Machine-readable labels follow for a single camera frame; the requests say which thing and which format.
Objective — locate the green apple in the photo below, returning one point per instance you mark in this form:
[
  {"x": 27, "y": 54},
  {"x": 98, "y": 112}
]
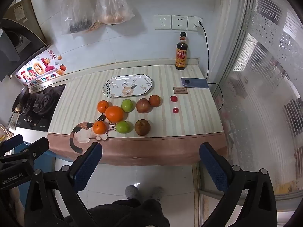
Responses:
[
  {"x": 123, "y": 127},
  {"x": 126, "y": 105}
]

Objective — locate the black gas stove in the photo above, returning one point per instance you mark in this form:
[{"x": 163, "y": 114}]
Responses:
[{"x": 42, "y": 106}]

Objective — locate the clear plastic bag dark contents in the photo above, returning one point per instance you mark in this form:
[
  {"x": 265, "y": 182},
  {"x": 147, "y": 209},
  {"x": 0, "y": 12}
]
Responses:
[{"x": 77, "y": 16}]

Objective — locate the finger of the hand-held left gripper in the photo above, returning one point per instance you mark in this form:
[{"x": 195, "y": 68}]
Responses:
[
  {"x": 35, "y": 147},
  {"x": 10, "y": 142}
]

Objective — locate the white wall socket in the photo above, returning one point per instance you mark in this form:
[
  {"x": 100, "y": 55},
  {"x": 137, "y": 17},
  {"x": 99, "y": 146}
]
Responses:
[
  {"x": 180, "y": 22},
  {"x": 194, "y": 24},
  {"x": 162, "y": 22}
]

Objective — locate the reddish brown passion fruit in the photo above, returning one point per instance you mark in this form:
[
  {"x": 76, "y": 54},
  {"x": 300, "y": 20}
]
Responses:
[
  {"x": 142, "y": 127},
  {"x": 143, "y": 106}
]

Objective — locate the range hood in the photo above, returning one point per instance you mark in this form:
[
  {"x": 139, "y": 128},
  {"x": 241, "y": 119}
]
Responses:
[{"x": 21, "y": 40}]

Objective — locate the black frying pan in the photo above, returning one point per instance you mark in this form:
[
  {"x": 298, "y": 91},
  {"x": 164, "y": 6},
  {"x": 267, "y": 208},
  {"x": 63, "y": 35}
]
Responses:
[{"x": 20, "y": 99}]

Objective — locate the small brown card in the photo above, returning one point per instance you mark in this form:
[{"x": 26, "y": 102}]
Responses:
[{"x": 180, "y": 90}]

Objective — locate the blue smartphone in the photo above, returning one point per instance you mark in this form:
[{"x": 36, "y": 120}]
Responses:
[{"x": 195, "y": 82}]

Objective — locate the glass fruit bowl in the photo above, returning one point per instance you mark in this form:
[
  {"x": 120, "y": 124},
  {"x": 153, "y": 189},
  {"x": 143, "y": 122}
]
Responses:
[{"x": 127, "y": 86}]

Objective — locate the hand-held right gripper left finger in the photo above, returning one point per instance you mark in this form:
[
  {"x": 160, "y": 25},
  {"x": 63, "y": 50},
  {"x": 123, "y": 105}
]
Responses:
[{"x": 87, "y": 167}]

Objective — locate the frosted glass sliding door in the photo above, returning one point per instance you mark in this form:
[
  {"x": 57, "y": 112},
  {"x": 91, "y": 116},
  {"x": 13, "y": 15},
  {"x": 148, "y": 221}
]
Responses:
[{"x": 260, "y": 99}]

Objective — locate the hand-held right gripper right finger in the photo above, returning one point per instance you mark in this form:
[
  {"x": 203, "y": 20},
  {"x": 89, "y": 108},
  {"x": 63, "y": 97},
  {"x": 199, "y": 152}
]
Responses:
[{"x": 213, "y": 167}]

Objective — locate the small orange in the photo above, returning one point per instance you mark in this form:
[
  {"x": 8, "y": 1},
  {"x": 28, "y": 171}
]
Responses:
[
  {"x": 103, "y": 106},
  {"x": 99, "y": 127},
  {"x": 155, "y": 100}
]

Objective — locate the person's dark fleece clothing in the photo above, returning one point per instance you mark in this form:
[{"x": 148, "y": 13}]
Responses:
[{"x": 127, "y": 214}]

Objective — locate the large orange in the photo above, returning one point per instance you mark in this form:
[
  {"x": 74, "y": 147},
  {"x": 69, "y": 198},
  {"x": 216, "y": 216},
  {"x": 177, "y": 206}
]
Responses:
[{"x": 114, "y": 114}]

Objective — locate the dark soy sauce bottle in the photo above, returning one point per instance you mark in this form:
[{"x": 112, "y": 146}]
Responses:
[{"x": 181, "y": 56}]

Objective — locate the red cherry tomato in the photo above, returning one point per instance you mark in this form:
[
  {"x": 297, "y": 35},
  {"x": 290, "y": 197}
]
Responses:
[
  {"x": 175, "y": 110},
  {"x": 174, "y": 98}
]

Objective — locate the grey slipper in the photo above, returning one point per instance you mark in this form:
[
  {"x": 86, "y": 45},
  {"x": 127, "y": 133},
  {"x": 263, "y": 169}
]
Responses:
[
  {"x": 132, "y": 192},
  {"x": 157, "y": 193}
]

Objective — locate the clear plastic bag orange contents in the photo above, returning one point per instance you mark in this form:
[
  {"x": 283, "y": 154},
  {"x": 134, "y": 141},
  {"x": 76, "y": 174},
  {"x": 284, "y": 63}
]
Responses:
[{"x": 114, "y": 9}]

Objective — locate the colourful wall sticker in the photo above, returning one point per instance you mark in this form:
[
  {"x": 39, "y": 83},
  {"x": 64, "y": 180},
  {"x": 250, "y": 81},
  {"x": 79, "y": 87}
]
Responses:
[{"x": 40, "y": 72}]

